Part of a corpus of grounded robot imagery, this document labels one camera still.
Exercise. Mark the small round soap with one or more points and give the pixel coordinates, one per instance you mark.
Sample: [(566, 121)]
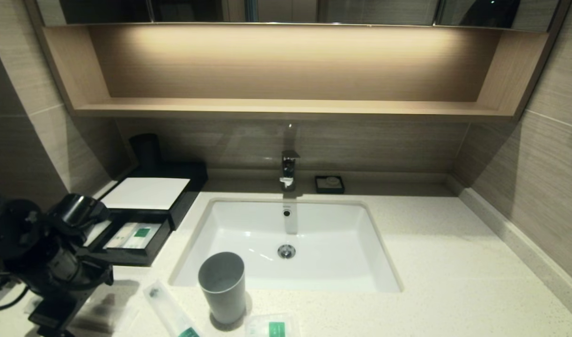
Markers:
[(333, 181)]

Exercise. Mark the black drawer amenity box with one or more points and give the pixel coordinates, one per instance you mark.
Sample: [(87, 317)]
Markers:
[(136, 256)]

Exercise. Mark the chrome faucet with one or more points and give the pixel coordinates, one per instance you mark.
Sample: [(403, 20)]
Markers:
[(289, 168)]

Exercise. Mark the black soap dish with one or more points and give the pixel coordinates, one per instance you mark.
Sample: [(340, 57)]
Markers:
[(319, 188)]

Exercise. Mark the white board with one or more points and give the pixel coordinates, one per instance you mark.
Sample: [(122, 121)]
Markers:
[(145, 193)]

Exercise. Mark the white sink basin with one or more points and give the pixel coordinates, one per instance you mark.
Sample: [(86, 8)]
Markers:
[(328, 243)]

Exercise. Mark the wooden wall shelf niche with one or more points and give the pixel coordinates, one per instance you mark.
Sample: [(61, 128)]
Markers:
[(286, 106)]

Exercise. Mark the black amenity box housing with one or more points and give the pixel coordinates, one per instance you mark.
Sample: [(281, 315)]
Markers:
[(194, 185)]

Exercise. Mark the grey plastic cup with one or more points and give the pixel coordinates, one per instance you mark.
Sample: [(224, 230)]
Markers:
[(223, 295)]

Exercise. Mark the comb packet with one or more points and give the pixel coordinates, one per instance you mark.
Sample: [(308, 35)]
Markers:
[(120, 235)]

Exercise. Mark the packet with green square label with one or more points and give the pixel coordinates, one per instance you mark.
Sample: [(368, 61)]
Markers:
[(272, 326)]

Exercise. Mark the chrome sink drain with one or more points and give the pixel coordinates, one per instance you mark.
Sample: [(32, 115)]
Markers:
[(286, 251)]

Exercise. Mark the vanity kit packet green label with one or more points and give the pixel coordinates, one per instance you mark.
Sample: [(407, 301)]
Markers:
[(143, 236)]

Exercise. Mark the plain white amenity packet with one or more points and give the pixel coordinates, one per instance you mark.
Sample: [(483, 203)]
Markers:
[(98, 231)]

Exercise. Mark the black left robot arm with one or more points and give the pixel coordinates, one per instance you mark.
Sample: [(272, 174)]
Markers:
[(38, 238)]

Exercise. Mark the black cylindrical cup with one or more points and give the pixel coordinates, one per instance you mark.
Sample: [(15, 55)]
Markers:
[(147, 150)]

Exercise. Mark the toothbrush packet with green label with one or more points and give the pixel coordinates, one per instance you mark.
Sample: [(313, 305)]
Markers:
[(169, 309)]

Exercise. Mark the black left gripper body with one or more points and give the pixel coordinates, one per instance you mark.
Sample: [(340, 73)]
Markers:
[(56, 311)]

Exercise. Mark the mirror cabinet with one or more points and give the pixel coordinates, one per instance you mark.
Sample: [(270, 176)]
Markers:
[(361, 11)]

